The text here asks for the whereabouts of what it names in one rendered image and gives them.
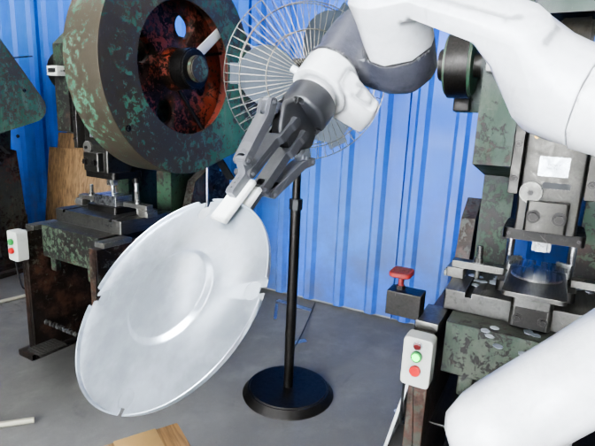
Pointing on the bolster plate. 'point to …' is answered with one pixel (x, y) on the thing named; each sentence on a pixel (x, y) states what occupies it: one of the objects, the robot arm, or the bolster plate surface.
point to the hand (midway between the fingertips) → (236, 203)
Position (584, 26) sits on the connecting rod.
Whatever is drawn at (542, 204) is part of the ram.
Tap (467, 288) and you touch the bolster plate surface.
